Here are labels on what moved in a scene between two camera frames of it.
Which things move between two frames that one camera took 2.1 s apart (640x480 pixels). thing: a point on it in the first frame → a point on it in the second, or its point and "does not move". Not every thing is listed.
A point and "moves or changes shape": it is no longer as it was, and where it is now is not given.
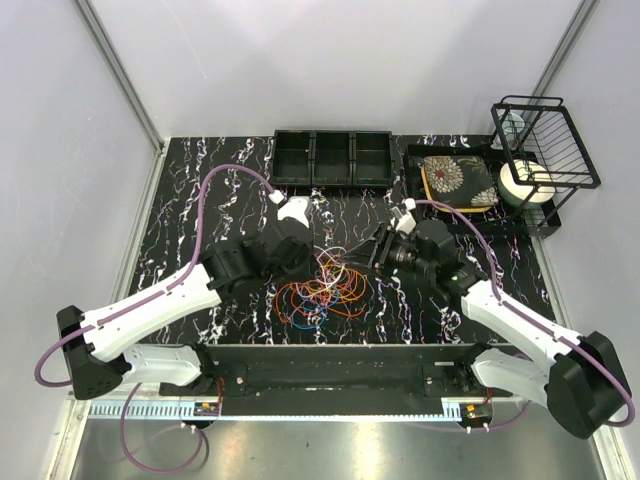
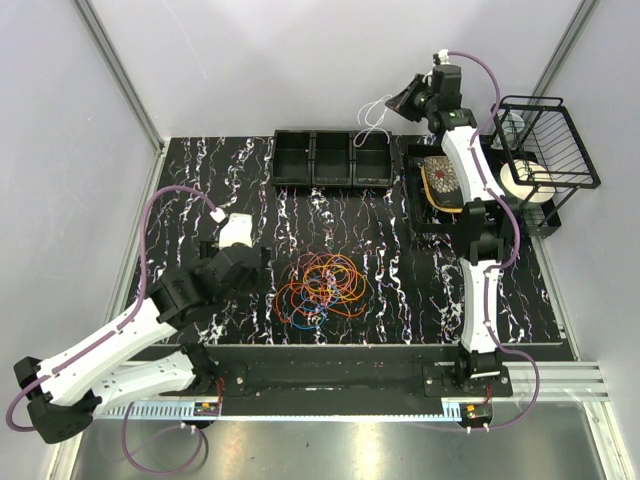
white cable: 308,295 moves or changes shape
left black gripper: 305,272 → 259,280
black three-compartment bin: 332,158 does not move
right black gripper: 384,239 → 401,103
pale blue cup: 508,130 does not move
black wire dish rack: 547,155 does not move
